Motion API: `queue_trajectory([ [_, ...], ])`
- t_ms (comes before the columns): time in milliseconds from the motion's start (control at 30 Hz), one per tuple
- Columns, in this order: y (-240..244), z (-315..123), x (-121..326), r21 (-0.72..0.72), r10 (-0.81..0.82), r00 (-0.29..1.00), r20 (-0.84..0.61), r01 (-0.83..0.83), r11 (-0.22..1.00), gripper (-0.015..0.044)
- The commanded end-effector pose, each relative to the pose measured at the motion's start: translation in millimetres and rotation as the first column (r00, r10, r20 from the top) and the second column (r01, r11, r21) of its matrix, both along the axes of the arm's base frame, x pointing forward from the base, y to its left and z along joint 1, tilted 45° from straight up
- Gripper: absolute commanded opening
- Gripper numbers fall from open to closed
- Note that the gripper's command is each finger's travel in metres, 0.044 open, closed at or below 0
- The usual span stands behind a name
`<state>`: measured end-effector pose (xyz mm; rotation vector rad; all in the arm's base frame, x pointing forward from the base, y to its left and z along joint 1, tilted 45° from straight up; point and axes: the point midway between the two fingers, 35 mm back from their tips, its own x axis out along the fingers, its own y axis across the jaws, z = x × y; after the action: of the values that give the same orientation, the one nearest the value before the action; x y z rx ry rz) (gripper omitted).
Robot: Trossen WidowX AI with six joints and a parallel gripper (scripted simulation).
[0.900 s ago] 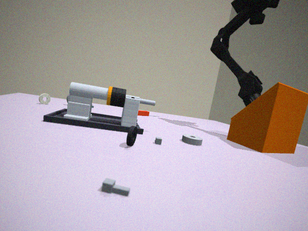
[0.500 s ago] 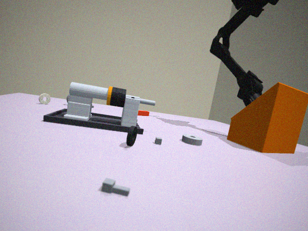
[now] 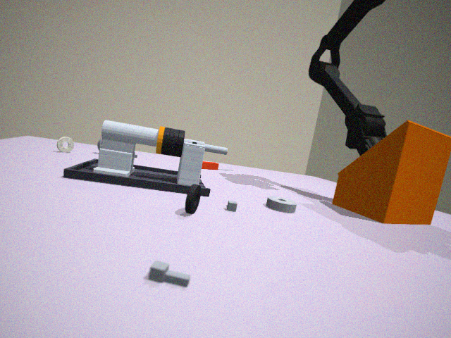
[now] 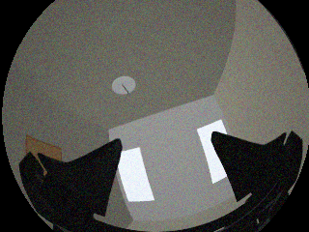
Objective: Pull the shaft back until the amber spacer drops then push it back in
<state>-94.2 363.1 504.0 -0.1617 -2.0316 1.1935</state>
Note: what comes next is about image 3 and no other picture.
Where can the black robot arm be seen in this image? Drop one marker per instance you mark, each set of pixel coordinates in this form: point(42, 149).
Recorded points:
point(366, 126)

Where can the red-handled screwdriver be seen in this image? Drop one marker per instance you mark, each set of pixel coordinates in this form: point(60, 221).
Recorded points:
point(210, 166)

